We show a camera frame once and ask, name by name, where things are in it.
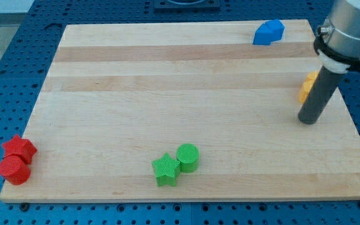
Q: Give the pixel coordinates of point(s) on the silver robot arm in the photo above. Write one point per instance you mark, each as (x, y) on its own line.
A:
(337, 40)

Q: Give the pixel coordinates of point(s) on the wooden board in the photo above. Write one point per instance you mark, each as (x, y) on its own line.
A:
(118, 96)

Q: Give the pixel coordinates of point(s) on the green cylinder block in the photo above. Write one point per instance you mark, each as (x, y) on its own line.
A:
(188, 156)

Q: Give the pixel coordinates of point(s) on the green star block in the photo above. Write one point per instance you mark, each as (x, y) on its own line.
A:
(166, 170)

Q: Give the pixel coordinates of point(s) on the blue angled block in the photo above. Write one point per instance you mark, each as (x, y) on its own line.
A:
(268, 32)

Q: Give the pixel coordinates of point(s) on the yellow block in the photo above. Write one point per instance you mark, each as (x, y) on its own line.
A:
(307, 85)

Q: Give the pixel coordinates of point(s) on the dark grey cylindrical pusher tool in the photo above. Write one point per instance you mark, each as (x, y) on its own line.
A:
(322, 90)

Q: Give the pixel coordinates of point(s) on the red star block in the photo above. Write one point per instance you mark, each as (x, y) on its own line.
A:
(18, 146)

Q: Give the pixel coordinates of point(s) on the red cylinder block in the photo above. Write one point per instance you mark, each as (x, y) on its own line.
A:
(14, 170)

